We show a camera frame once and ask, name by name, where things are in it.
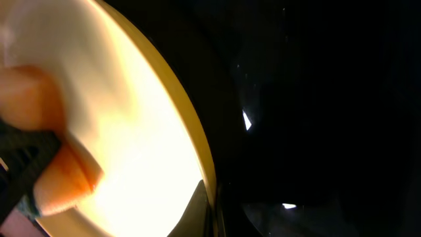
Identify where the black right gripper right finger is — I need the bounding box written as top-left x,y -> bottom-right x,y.
168,180 -> 212,237

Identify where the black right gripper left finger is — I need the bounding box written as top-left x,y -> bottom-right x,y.
1,122 -> 61,222

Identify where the orange green sponge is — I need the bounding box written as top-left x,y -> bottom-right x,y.
1,66 -> 103,221

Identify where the yellow plate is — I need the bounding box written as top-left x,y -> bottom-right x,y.
1,1 -> 217,236

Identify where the round black tray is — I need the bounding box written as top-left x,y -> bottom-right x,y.
111,0 -> 420,236

